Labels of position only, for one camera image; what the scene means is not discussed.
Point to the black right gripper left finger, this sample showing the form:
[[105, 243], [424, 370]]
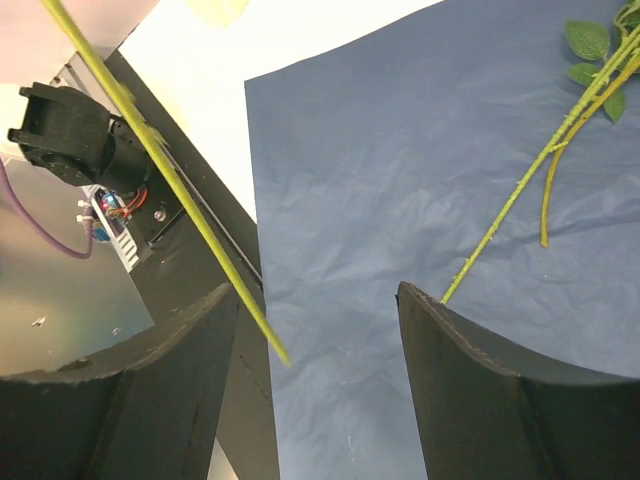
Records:
[[146, 408]]

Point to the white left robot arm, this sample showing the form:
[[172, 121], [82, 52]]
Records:
[[79, 140]]

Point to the orange and pink flower bouquet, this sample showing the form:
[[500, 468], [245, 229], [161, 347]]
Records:
[[609, 58]]

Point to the white ribbed vase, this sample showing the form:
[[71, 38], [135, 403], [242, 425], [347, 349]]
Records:
[[217, 13]]

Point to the small pink flower stem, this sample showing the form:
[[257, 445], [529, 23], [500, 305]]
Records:
[[151, 141]]

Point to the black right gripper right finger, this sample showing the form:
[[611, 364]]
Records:
[[488, 408]]

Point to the left white cable duct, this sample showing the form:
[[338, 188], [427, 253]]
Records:
[[111, 216]]

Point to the blue wrapping paper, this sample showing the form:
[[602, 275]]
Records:
[[386, 160]]

